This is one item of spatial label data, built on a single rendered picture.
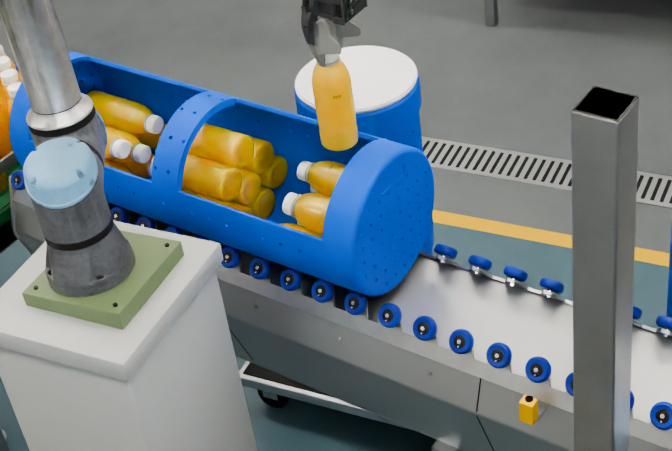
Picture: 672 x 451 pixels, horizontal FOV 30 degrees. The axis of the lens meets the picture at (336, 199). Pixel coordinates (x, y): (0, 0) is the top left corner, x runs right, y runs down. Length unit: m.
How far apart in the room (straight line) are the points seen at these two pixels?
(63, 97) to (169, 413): 0.57
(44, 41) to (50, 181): 0.23
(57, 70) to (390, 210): 0.64
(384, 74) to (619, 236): 1.36
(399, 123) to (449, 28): 2.33
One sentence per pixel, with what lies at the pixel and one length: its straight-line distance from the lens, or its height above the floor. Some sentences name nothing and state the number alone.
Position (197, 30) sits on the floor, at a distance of 5.33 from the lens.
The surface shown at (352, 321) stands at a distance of 2.35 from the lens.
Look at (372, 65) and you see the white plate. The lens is 2.87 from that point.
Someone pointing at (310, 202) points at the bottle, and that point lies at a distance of 2.30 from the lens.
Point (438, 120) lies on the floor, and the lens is 4.52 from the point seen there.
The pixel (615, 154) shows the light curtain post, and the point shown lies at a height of 1.65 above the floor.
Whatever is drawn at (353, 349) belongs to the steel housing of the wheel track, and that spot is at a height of 0.87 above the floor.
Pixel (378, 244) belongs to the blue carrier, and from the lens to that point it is 2.26.
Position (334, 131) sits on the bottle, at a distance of 2.21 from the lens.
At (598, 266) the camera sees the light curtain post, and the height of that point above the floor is 1.48.
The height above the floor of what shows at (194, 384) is 0.94.
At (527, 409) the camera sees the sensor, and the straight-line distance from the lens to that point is 2.16.
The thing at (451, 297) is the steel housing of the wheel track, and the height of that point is 0.93.
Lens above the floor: 2.51
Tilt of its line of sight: 37 degrees down
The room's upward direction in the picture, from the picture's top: 9 degrees counter-clockwise
